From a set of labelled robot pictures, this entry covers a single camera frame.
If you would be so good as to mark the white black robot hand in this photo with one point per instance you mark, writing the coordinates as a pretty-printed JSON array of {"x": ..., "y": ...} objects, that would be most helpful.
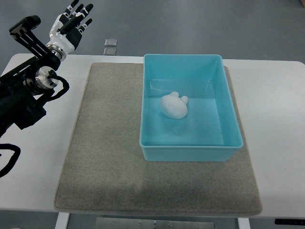
[{"x": 66, "y": 32}]

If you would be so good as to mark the white rabbit plush toy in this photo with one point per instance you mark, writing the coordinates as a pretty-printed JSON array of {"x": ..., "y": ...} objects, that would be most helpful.
[{"x": 173, "y": 106}]

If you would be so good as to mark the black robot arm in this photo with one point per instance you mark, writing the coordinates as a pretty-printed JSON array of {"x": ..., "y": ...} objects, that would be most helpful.
[{"x": 25, "y": 89}]

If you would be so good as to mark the blue plastic box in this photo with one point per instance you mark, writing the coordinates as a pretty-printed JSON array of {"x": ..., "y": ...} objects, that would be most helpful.
[{"x": 210, "y": 131}]

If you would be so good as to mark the upper floor socket plate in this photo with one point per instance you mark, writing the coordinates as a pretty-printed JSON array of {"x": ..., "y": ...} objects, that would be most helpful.
[{"x": 110, "y": 43}]

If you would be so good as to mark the floor socket plate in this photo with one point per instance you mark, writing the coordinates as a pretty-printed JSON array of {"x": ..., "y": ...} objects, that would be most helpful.
[
  {"x": 110, "y": 43},
  {"x": 110, "y": 51}
]

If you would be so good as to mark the lower floor socket plate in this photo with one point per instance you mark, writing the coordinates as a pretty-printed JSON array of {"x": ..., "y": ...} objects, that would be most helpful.
[{"x": 110, "y": 51}]

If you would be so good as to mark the grey felt mat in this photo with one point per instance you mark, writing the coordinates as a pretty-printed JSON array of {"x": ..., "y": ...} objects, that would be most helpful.
[{"x": 104, "y": 170}]

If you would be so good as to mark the white left table leg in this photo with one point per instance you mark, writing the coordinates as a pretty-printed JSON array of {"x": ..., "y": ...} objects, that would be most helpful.
[{"x": 62, "y": 220}]

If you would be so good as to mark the white table leg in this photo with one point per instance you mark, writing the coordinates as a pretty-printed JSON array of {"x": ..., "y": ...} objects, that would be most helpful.
[
  {"x": 62, "y": 220},
  {"x": 243, "y": 223}
]

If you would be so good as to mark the metal plate under table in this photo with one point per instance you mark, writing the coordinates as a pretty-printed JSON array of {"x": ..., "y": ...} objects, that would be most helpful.
[{"x": 117, "y": 223}]

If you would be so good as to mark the white right table leg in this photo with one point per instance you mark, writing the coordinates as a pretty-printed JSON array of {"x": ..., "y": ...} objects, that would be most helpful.
[{"x": 243, "y": 223}]

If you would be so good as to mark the black table control panel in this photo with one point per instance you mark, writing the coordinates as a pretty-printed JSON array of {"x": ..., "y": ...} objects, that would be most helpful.
[{"x": 297, "y": 222}]

